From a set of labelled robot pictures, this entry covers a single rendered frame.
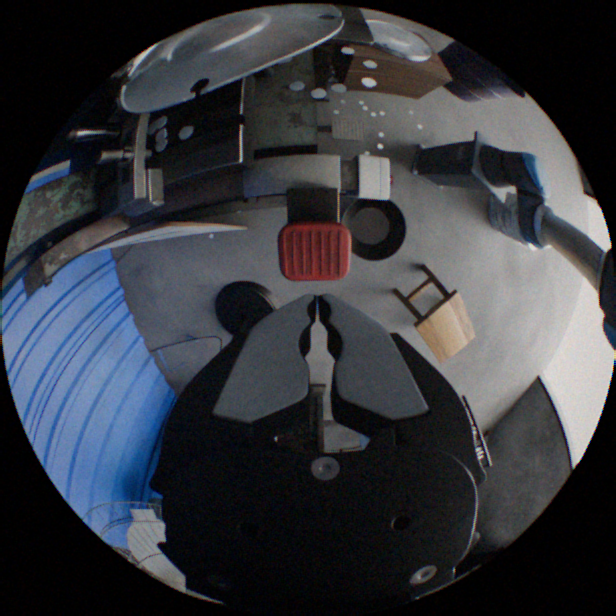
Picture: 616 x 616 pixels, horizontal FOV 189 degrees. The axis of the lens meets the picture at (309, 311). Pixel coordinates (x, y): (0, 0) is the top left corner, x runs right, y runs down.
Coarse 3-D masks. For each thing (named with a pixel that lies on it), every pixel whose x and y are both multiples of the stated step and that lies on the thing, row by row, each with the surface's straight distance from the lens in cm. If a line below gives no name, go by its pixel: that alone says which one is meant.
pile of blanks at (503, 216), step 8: (496, 200) 137; (512, 200) 130; (488, 208) 140; (496, 208) 136; (504, 208) 131; (512, 208) 127; (496, 216) 136; (504, 216) 132; (512, 216) 126; (496, 224) 139; (504, 224) 134; (512, 224) 127; (504, 232) 138; (512, 232) 131; (520, 240) 130
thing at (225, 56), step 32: (192, 32) 37; (224, 32) 31; (256, 32) 29; (288, 32) 28; (320, 32) 28; (160, 64) 35; (192, 64) 29; (224, 64) 25; (256, 64) 24; (128, 96) 36; (160, 96) 28; (192, 96) 24
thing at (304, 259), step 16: (288, 224) 20; (304, 224) 20; (320, 224) 20; (336, 224) 20; (288, 240) 20; (304, 240) 20; (320, 240) 20; (336, 240) 20; (288, 256) 21; (304, 256) 20; (320, 256) 20; (336, 256) 21; (288, 272) 21; (304, 272) 21; (320, 272) 21; (336, 272) 21
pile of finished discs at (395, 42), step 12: (372, 24) 106; (384, 24) 111; (384, 36) 97; (396, 36) 101; (408, 36) 108; (384, 48) 91; (396, 48) 92; (408, 48) 97; (420, 48) 102; (420, 60) 98
